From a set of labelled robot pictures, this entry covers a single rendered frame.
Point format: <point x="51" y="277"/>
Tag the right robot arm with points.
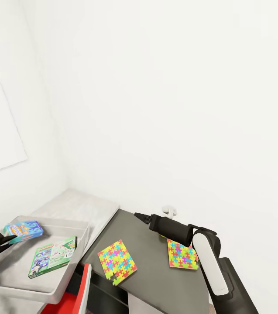
<point x="227" y="291"/>

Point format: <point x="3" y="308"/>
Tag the swivel chair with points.
<point x="71" y="303"/>

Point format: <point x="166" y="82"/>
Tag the toy box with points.
<point x="16" y="261"/>

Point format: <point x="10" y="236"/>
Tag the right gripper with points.
<point x="163" y="225"/>

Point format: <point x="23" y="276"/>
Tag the jigsaw puzzle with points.
<point x="116" y="259"/>
<point x="181" y="256"/>

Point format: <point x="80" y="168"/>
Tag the board game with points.
<point x="52" y="256"/>
<point x="23" y="231"/>

